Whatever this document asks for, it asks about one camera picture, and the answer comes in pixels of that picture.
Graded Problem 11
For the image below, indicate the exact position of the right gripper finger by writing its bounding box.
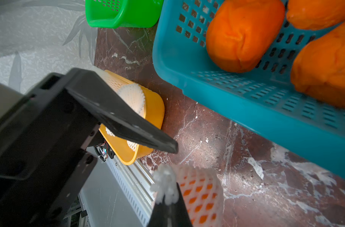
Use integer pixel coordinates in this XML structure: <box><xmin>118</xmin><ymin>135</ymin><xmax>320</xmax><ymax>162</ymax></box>
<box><xmin>147</xmin><ymin>183</ymin><xmax>193</xmax><ymax>227</ymax></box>

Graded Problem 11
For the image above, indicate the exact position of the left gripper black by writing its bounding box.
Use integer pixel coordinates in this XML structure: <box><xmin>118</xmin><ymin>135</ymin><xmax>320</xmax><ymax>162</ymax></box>
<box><xmin>0</xmin><ymin>72</ymin><xmax>99</xmax><ymax>227</ymax></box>

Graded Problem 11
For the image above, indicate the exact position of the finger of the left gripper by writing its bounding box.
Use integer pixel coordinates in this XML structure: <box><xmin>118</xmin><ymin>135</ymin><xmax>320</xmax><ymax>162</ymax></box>
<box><xmin>63</xmin><ymin>68</ymin><xmax>178</xmax><ymax>154</ymax></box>

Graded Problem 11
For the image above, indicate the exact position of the netted orange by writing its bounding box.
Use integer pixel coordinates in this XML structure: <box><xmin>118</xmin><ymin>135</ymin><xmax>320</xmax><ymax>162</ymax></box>
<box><xmin>172</xmin><ymin>165</ymin><xmax>224</xmax><ymax>227</ymax></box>
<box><xmin>286</xmin><ymin>0</ymin><xmax>345</xmax><ymax>30</ymax></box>

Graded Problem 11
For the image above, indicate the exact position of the yellow plastic tray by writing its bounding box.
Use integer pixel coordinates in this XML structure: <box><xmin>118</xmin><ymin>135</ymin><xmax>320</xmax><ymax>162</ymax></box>
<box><xmin>93</xmin><ymin>67</ymin><xmax>171</xmax><ymax>165</ymax></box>

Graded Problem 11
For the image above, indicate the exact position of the green plastic basket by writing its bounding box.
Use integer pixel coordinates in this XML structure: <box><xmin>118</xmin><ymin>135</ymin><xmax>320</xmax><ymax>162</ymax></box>
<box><xmin>85</xmin><ymin>0</ymin><xmax>164</xmax><ymax>29</ymax></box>

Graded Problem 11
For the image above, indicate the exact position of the teal plastic basket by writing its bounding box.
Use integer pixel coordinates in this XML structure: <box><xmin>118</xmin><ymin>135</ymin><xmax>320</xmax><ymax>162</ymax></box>
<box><xmin>152</xmin><ymin>1</ymin><xmax>345</xmax><ymax>179</ymax></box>

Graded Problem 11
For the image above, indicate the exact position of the aluminium front rail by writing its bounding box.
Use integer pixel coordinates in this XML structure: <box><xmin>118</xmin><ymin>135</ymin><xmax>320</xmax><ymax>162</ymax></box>
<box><xmin>79</xmin><ymin>157</ymin><xmax>154</xmax><ymax>227</ymax></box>

